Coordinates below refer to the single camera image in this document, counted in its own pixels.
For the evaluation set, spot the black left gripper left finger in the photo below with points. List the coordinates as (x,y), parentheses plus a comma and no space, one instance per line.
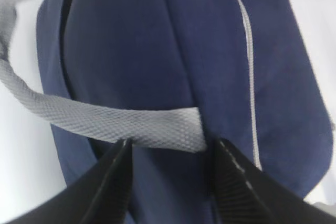
(99,196)

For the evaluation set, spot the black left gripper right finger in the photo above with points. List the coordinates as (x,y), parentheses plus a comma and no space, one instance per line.
(244,194)

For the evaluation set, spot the navy blue lunch bag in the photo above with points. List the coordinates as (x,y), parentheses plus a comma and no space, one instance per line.
(172,77)

